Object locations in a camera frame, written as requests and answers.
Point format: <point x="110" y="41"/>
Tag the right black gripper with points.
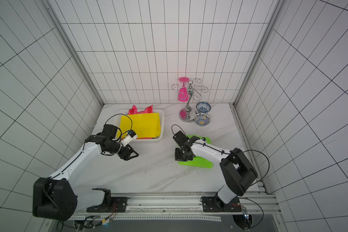
<point x="181" y="153"/>

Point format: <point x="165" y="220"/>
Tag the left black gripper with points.
<point x="126" y="157"/>

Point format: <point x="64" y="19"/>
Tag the green frog face raincoat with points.
<point x="198" y="161"/>

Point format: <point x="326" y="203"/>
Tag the yellow raincoat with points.
<point x="146" y="126"/>

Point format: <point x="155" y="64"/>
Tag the white plastic perforated basket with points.
<point x="125" y="112"/>

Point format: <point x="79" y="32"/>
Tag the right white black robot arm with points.
<point x="238" y="172"/>

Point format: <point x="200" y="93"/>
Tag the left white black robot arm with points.
<point x="56" y="197"/>

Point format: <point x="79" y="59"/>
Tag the near blue patterned bowl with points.
<point x="202" y="119"/>

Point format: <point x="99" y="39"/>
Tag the blue patterned bowl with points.
<point x="202" y="119"/>
<point x="203" y="107"/>

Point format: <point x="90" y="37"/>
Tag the silver metal glass rack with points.
<point x="187" y="114"/>

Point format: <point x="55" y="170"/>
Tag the far blue patterned bowl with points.
<point x="203" y="107"/>

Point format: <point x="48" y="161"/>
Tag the pink plastic wine glass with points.
<point x="182" y="93"/>

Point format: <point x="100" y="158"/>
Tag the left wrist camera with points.
<point x="131" y="135"/>

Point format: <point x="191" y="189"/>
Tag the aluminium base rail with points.
<point x="180" y="206"/>

